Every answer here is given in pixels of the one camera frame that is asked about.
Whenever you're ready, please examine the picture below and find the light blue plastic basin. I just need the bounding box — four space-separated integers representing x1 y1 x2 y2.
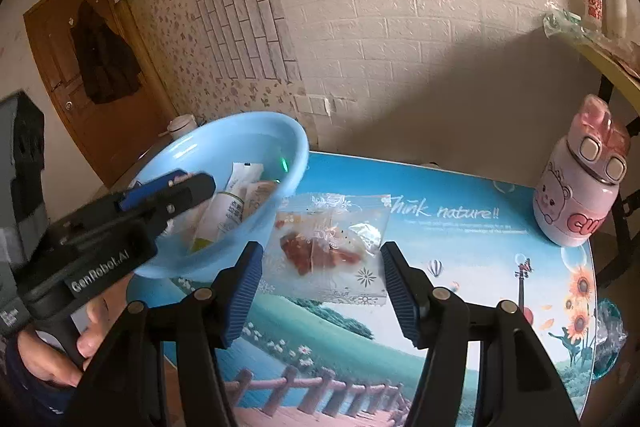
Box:
132 112 310 283

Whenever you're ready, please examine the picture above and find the clear zip bag of snacks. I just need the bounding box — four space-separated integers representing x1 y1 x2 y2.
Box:
262 192 392 305

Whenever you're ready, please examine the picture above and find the dark hanging coat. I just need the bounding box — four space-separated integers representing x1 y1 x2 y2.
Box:
70 0 142 105

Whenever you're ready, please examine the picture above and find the person's left hand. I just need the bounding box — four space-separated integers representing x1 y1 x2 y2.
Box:
17 296 121 389

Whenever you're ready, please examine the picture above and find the white green tube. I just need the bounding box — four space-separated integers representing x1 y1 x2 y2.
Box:
190 191 246 255

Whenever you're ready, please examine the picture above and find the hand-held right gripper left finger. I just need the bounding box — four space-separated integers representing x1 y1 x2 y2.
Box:
62 241 265 427

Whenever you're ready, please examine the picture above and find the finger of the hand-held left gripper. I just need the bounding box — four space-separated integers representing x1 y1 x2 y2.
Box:
119 169 197 212
112 173 217 242

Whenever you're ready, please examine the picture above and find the white wall socket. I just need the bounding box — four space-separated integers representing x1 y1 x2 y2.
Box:
294 94 331 118

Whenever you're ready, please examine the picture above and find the pink bear water bottle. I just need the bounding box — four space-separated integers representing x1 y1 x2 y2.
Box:
532 94 630 248

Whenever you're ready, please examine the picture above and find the white cup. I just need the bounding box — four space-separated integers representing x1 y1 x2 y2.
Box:
602 0 628 38

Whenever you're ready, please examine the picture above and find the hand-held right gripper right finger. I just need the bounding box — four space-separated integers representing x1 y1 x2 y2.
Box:
380 241 583 427

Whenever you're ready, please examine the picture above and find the white sachet packet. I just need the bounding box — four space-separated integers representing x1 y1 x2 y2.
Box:
225 162 263 198

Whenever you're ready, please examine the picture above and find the white pot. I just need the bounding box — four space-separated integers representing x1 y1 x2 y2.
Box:
159 114 197 140

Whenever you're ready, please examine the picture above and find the brown wooden door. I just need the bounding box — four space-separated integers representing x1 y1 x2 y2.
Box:
22 0 177 168

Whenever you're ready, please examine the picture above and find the crumpled clear plastic bag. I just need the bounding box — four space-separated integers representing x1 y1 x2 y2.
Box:
544 2 601 42

